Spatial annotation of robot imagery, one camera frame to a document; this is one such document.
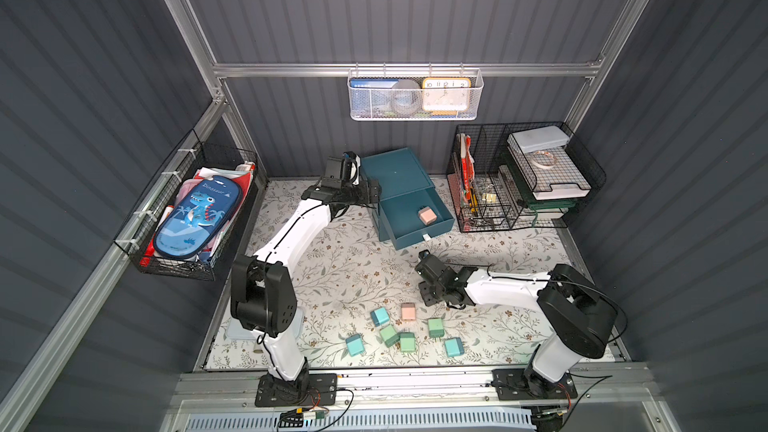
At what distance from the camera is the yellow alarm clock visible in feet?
2.94

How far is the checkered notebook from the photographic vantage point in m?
0.93

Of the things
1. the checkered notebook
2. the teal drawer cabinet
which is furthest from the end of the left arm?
the checkered notebook

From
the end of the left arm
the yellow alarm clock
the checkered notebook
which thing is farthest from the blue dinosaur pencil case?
the checkered notebook
